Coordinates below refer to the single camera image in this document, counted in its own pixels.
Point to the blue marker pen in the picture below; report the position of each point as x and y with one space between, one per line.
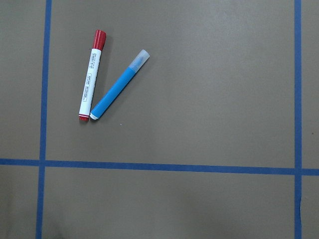
119 85

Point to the red marker pen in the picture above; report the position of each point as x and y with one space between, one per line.
91 75

